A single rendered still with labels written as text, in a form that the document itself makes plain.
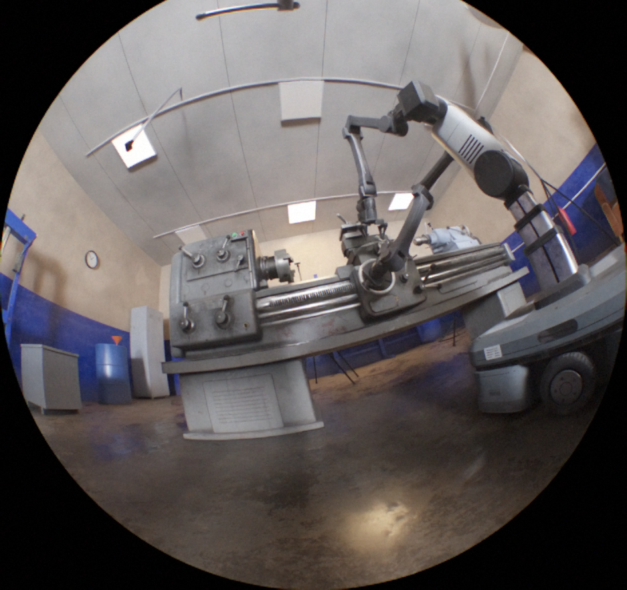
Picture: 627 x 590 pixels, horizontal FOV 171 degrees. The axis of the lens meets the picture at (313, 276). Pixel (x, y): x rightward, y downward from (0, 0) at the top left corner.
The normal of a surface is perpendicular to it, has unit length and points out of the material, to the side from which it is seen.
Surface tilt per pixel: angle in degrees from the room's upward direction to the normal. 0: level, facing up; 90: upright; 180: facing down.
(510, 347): 90
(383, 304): 90
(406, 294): 90
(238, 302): 90
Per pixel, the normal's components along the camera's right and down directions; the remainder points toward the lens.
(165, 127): 0.23, 0.90
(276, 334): 0.04, -0.40
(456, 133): -0.96, 0.14
